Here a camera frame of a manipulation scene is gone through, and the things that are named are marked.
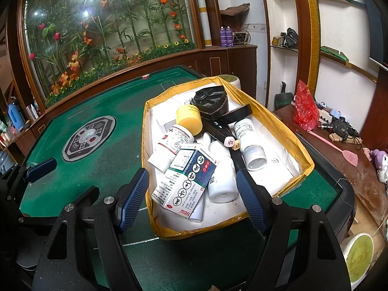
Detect black bag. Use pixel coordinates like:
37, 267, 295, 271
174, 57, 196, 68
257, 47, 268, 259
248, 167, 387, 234
279, 27, 300, 49

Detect blue thermos jug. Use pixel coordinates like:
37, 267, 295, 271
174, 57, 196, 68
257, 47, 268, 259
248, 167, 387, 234
7, 101, 25, 134

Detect wooden gold trimmed shelf unit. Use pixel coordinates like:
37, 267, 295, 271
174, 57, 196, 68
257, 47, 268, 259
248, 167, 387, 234
259, 0, 388, 97

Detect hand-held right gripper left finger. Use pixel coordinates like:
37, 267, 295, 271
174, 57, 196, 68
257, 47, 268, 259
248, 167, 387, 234
32, 167, 150, 291

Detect black lipstick tube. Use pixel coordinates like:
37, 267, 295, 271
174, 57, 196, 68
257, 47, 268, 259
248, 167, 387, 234
201, 118, 235, 149
230, 139, 247, 172

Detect black flat television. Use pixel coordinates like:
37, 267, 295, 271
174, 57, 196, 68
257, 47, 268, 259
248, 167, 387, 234
364, 0, 388, 70

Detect brown wooden side table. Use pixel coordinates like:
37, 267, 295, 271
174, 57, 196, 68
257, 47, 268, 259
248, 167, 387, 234
271, 103, 388, 228

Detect black round filter cartridge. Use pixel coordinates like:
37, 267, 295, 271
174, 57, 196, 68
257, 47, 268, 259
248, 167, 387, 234
190, 85, 228, 122

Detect grey mahjong table control panel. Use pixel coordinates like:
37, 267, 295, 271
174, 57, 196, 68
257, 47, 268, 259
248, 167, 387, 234
62, 115, 117, 162

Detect white power strip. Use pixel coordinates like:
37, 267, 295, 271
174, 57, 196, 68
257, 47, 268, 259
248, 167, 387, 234
315, 101, 341, 125

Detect green flat item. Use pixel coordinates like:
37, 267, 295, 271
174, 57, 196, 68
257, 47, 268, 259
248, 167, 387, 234
320, 46, 349, 61

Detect red plastic bag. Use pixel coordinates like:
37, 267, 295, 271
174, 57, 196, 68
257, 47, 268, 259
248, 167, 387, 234
292, 80, 320, 131

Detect cream round container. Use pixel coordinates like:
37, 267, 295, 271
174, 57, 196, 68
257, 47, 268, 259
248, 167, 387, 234
218, 74, 241, 90

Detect black cable bundle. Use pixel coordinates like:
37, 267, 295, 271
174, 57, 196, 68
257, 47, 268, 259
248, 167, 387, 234
318, 117, 363, 146

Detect white bowl green contents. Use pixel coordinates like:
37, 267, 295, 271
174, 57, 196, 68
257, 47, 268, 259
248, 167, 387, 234
341, 233, 376, 284

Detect black tape roll red core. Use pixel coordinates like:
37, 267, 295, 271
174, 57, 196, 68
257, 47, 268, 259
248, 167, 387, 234
217, 104, 253, 126

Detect artificial flower display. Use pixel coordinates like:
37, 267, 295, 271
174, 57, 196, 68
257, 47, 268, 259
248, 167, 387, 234
16, 0, 202, 106

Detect large white pill bottle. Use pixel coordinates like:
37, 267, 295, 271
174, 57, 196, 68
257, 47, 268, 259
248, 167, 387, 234
207, 139, 238, 203

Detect yellow lined cardboard box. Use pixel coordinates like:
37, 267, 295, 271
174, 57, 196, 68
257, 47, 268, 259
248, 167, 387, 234
141, 76, 316, 240

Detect white bottle wide cap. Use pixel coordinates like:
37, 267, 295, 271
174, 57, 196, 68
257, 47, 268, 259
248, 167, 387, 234
232, 119, 268, 172

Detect pink fly swatter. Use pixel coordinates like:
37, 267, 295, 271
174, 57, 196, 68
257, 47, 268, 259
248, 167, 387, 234
307, 129, 359, 167

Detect small metal wire rack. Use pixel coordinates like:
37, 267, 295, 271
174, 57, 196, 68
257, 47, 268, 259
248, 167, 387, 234
233, 30, 251, 45

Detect rolled white yellow paper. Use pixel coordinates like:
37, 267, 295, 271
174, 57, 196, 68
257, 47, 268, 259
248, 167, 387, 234
194, 0, 211, 48

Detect yellow round jar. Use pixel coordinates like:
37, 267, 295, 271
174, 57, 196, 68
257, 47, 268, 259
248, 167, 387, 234
176, 105, 203, 136

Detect white bottle red striped label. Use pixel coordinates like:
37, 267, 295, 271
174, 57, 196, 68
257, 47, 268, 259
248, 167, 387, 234
148, 124, 196, 173

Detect purple white plush toy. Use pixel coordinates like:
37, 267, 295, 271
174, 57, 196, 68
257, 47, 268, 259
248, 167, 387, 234
370, 148, 388, 184

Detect small pink grey carton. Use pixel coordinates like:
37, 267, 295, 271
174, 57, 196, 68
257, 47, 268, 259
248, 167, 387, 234
156, 117, 179, 134

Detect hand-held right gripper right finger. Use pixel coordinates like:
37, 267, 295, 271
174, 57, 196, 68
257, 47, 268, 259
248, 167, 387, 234
236, 168, 352, 291

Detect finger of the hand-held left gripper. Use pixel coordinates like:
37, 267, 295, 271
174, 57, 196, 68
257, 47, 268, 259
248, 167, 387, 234
0, 157, 58, 185
65, 186, 100, 212

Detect dark green pot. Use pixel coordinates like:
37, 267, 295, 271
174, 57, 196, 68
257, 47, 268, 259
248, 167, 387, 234
274, 81, 295, 111

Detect blue white medicine box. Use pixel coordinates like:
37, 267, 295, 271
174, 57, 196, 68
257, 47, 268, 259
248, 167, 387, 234
151, 143, 219, 219

